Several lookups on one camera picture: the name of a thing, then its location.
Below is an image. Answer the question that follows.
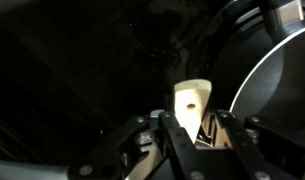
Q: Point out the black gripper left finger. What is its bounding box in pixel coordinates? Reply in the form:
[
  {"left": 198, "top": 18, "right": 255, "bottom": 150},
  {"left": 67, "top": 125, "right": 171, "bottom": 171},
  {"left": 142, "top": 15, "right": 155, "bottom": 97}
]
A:
[{"left": 67, "top": 110, "right": 208, "bottom": 180}]

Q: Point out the black electric stove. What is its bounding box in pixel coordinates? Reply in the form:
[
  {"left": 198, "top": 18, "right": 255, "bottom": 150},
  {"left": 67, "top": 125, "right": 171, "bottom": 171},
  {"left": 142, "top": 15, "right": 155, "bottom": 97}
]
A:
[{"left": 0, "top": 0, "right": 305, "bottom": 180}]

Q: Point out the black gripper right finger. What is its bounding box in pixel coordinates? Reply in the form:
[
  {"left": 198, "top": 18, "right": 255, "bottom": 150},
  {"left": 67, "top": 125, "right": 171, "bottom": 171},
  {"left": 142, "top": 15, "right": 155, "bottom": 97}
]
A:
[{"left": 215, "top": 109, "right": 305, "bottom": 180}]

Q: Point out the black frying pan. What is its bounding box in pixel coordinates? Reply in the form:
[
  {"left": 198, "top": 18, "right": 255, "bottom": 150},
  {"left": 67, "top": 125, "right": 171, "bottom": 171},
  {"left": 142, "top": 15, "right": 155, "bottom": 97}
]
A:
[{"left": 188, "top": 0, "right": 305, "bottom": 141}]

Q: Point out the slotted wooden spoon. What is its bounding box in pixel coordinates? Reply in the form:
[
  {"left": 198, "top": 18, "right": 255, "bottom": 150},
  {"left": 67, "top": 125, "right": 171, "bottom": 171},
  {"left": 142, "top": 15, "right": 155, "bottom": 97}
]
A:
[{"left": 125, "top": 79, "right": 233, "bottom": 180}]

